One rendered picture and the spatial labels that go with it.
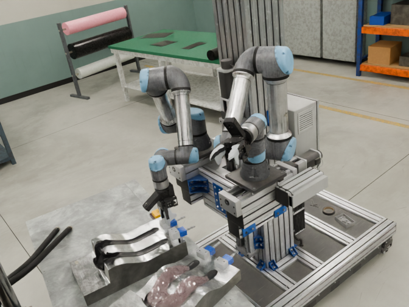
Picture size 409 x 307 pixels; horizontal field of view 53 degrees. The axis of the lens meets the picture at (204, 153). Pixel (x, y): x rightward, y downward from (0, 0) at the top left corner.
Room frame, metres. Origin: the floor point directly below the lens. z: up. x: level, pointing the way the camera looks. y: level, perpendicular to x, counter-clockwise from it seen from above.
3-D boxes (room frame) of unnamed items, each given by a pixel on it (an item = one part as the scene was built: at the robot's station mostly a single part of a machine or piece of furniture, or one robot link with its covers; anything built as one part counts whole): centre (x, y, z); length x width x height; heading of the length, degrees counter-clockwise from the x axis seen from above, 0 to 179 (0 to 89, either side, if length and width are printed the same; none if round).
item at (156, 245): (1.53, 0.41, 0.92); 0.35 x 0.16 x 0.09; 116
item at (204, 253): (1.48, 0.04, 0.86); 0.13 x 0.05 x 0.05; 133
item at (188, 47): (5.82, 0.03, 0.51); 2.40 x 1.13 x 1.02; 40
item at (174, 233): (1.60, 0.16, 0.89); 0.13 x 0.05 x 0.05; 116
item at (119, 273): (1.54, 0.43, 0.87); 0.50 x 0.26 x 0.14; 116
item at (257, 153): (1.51, -0.20, 1.34); 0.11 x 0.08 x 0.11; 58
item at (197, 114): (2.21, 0.03, 1.20); 0.13 x 0.12 x 0.14; 83
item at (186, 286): (1.26, 0.20, 0.90); 0.26 x 0.18 x 0.08; 133
